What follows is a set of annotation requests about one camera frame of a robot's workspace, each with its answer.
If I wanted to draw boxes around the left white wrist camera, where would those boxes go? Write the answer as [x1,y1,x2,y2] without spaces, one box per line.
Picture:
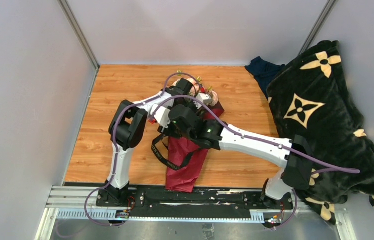
[196,93,214,107]

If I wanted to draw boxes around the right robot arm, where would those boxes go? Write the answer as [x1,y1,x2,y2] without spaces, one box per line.
[155,105,313,209]

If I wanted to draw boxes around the dark red wrapping paper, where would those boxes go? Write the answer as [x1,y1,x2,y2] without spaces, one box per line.
[165,102,225,193]

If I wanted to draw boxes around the dark blue cloth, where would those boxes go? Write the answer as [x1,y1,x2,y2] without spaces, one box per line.
[244,56,286,100]

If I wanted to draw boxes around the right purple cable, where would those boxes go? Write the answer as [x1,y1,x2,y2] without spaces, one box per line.
[148,95,362,229]

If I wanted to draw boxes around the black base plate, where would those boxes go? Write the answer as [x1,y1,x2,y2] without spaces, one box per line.
[96,185,294,220]

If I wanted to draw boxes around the purple cable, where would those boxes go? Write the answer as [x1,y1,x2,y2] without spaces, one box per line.
[84,72,204,228]
[148,95,362,229]

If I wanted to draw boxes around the black strap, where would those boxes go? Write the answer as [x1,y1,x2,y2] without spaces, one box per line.
[150,125,204,172]

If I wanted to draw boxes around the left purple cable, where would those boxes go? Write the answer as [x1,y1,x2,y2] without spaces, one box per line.
[84,72,204,228]

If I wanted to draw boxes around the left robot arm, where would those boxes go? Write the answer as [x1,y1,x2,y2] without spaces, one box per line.
[99,76,202,207]

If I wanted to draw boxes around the black blanket with cream flowers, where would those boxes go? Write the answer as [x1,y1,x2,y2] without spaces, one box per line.
[266,40,374,225]

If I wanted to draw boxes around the aluminium rail frame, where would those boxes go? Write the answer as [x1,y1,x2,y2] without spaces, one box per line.
[35,183,357,240]

